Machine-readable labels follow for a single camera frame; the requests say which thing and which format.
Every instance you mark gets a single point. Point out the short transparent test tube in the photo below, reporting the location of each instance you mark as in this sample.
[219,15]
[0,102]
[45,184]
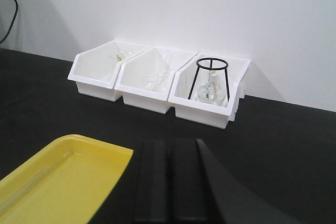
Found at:
[22,191]

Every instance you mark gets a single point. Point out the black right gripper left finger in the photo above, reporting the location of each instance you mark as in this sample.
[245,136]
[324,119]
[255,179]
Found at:
[141,194]

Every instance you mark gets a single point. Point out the white middle storage bin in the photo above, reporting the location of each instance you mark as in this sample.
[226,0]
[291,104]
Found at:
[131,80]

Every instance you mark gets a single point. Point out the yellow plastic tray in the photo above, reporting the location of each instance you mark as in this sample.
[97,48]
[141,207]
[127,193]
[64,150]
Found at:
[83,173]

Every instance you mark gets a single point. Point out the black wire tripod stand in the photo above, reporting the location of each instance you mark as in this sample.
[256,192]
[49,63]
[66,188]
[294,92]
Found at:
[209,63]

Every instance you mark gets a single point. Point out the white left storage bin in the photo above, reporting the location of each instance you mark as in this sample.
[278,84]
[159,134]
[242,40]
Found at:
[96,71]

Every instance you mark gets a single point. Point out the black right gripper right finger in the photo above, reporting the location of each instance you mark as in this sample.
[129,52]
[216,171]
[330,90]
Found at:
[204,191]

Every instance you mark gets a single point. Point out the glass flask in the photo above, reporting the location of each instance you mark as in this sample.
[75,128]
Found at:
[211,92]

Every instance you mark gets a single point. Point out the white storage bin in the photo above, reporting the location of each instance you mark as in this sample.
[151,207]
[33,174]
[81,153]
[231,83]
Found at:
[96,71]
[131,80]
[193,110]

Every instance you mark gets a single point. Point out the white right storage bin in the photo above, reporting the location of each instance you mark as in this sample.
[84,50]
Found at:
[193,110]

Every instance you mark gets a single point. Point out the glassware in middle bin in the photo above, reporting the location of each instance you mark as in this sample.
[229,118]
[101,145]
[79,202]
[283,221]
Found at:
[156,82]

